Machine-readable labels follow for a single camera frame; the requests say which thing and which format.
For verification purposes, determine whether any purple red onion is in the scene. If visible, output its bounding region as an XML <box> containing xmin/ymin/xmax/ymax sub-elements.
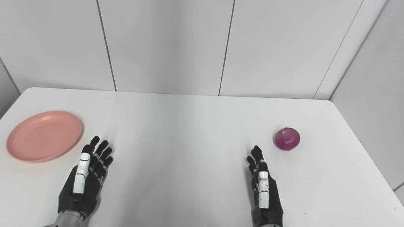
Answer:
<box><xmin>273</xmin><ymin>127</ymin><xmax>300</xmax><ymax>151</ymax></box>

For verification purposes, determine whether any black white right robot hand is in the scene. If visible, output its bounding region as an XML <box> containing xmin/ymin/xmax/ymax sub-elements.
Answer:
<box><xmin>247</xmin><ymin>145</ymin><xmax>283</xmax><ymax>227</ymax></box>

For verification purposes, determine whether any pink round plate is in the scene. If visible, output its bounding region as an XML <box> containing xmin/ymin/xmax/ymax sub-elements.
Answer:
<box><xmin>6</xmin><ymin>110</ymin><xmax>83</xmax><ymax>163</ymax></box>

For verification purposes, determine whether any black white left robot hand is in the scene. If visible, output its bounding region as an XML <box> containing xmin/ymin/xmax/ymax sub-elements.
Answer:
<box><xmin>57</xmin><ymin>136</ymin><xmax>114</xmax><ymax>221</ymax></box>

